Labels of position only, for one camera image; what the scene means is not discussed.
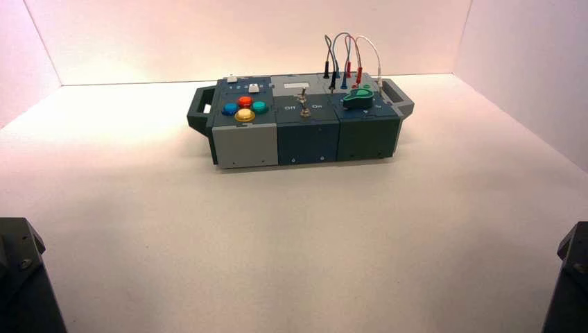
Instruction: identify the modular blue grey task board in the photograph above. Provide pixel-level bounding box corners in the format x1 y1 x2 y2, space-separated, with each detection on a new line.
186 73 415 169

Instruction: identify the green rotary knob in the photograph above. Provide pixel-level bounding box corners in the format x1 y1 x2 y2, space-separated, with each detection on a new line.
343 88 376 110

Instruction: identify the black banana plug cable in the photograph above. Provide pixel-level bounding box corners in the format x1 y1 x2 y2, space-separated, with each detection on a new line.
322 34 338 91

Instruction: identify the blue banana plug cable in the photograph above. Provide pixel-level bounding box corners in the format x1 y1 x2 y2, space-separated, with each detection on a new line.
331 32 354 90

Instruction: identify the red banana plug cable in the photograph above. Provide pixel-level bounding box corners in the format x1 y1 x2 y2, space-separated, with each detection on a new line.
344 35 364 86

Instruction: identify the white banana plug cable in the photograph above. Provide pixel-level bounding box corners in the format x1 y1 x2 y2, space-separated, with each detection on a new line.
354 35 385 88

